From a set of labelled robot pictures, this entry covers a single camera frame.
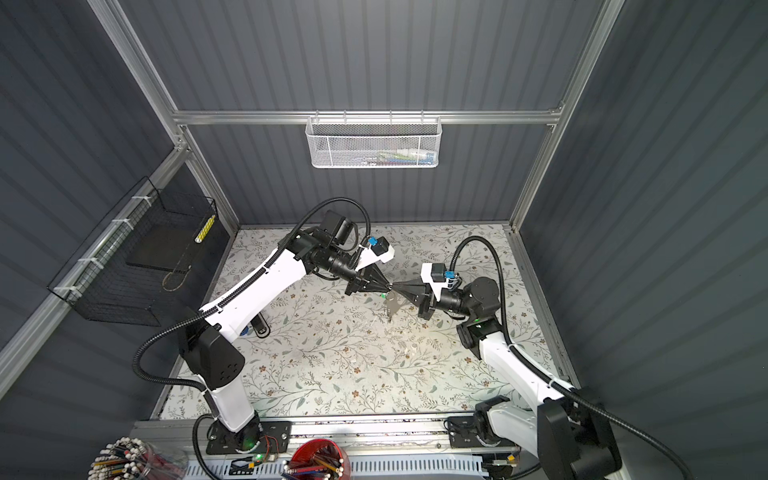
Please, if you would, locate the left black corrugated cable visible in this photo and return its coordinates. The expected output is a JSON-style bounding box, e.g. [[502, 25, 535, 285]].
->
[[131, 197, 373, 480]]

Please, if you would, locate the clear pencil jar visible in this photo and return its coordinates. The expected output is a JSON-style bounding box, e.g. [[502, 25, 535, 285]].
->
[[87, 437, 189, 480]]

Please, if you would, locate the black wire wall basket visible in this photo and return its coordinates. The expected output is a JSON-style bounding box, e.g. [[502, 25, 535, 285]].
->
[[48, 183, 218, 327]]

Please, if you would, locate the black corrugated cable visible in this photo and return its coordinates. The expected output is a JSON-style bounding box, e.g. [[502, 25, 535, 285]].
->
[[448, 235, 697, 480], [131, 197, 373, 480]]

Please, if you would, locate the grey strap metal keyring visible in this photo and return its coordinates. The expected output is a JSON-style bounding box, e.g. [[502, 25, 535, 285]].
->
[[384, 291, 409, 323]]

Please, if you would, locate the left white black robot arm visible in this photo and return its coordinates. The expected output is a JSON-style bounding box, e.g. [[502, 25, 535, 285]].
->
[[182, 211, 395, 454]]

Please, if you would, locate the yellow marker pen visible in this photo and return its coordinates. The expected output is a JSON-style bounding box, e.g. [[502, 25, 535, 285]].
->
[[194, 214, 217, 244]]

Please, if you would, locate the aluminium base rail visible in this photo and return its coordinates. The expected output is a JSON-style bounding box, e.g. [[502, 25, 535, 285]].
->
[[128, 410, 541, 475]]

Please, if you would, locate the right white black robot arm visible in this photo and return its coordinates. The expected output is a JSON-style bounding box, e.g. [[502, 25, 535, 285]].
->
[[391, 277, 623, 479]]

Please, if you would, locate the red pencil cup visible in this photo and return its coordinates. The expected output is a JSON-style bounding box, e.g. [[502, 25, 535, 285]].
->
[[281, 439, 352, 480]]

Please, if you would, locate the white mesh wall basket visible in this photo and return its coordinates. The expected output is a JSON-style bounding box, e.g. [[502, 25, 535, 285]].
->
[[305, 113, 443, 169]]

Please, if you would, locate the right black corrugated cable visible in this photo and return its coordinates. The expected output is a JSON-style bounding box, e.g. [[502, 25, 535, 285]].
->
[[448, 235, 697, 480]]

